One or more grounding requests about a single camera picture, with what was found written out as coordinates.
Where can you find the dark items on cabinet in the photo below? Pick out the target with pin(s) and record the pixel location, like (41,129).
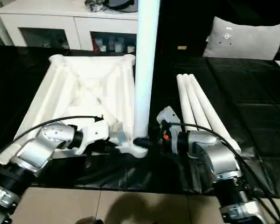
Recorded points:
(112,4)

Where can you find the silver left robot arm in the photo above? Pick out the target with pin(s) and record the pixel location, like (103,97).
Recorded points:
(37,154)

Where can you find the grey cushion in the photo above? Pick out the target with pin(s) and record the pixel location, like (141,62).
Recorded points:
(245,39)

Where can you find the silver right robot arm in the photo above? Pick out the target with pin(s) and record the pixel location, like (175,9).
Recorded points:
(214,161)

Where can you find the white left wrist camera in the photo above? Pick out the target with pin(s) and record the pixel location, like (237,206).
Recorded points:
(94,135)

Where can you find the white plastic table top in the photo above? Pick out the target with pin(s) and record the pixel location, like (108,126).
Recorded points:
(84,88)

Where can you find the small yellow tag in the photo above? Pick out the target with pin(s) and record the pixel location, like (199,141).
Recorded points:
(182,47)

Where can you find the black table mat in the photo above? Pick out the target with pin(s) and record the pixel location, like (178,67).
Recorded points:
(256,102)

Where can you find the white glass-door cabinet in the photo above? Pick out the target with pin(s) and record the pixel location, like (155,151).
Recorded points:
(70,25)

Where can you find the white plastic table leg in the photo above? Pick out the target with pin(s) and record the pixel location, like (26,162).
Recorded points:
(182,98)
(196,105)
(147,56)
(214,121)

